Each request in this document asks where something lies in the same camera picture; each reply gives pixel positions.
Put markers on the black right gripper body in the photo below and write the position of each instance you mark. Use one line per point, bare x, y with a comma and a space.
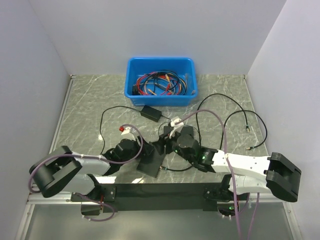
172, 145

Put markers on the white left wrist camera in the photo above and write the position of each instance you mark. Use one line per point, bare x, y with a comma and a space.
127, 133

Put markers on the blue plastic bin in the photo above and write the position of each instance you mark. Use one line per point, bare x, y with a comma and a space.
161, 81

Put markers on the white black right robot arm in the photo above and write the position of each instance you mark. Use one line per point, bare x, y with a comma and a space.
243, 174

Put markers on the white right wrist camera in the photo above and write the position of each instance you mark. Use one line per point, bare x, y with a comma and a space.
176, 126

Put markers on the black network switch with ports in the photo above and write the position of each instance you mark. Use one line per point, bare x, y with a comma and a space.
186, 130

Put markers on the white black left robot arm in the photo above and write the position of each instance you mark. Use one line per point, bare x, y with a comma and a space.
64, 170

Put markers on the black patch cable teal plug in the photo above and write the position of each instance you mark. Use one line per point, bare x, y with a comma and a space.
215, 106

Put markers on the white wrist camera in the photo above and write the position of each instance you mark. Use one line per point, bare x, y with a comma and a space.
176, 126
127, 133

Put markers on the black power adapter brick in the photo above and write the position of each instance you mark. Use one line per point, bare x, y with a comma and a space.
151, 113

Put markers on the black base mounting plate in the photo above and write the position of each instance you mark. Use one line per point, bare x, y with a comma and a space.
163, 196

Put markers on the black switch box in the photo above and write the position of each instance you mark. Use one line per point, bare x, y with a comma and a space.
150, 163

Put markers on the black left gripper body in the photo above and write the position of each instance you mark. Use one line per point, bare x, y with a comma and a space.
135, 151

